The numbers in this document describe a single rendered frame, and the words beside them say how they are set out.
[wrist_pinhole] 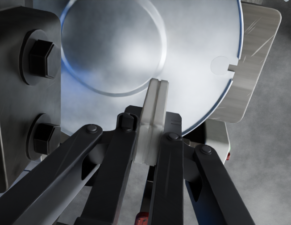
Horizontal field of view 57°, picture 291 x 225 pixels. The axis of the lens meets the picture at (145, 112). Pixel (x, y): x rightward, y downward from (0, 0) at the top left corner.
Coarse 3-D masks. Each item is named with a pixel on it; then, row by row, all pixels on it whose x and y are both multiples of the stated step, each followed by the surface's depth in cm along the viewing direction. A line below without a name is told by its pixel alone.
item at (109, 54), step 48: (48, 0) 30; (96, 0) 29; (144, 0) 28; (192, 0) 28; (240, 0) 27; (96, 48) 31; (144, 48) 30; (192, 48) 30; (240, 48) 29; (96, 96) 35; (144, 96) 34; (192, 96) 33
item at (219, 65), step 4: (220, 56) 30; (212, 60) 31; (216, 60) 30; (220, 60) 30; (224, 60) 30; (228, 60) 30; (212, 64) 31; (216, 64) 31; (220, 64) 31; (224, 64) 31; (228, 64) 30; (212, 68) 31; (216, 68) 31; (220, 68) 31; (224, 68) 31; (216, 72) 31; (220, 72) 31; (224, 72) 31
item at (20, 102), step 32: (0, 0) 17; (0, 32) 14; (32, 32) 16; (0, 64) 14; (32, 64) 16; (0, 96) 14; (32, 96) 18; (0, 128) 15; (32, 128) 18; (0, 160) 16; (0, 192) 17
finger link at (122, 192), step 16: (128, 112) 15; (128, 128) 15; (112, 144) 14; (128, 144) 14; (112, 160) 13; (128, 160) 13; (96, 176) 12; (112, 176) 12; (128, 176) 15; (96, 192) 11; (112, 192) 11; (96, 208) 10; (112, 208) 10; (80, 224) 9; (96, 224) 9; (112, 224) 10
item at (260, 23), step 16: (256, 16) 28; (272, 16) 28; (256, 32) 29; (272, 32) 28; (256, 48) 29; (240, 64) 30; (256, 64) 30; (240, 80) 31; (256, 80) 31; (224, 96) 33; (240, 96) 32; (224, 112) 34; (240, 112) 33
